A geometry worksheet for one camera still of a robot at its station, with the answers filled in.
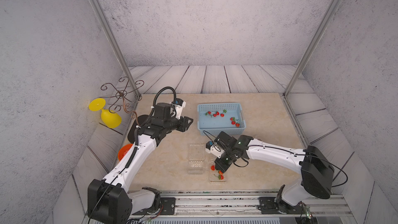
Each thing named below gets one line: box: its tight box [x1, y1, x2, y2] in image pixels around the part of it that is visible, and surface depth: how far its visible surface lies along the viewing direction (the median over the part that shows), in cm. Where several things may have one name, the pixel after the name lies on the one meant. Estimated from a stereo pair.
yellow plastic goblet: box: [88, 98, 122, 129], surface depth 76 cm
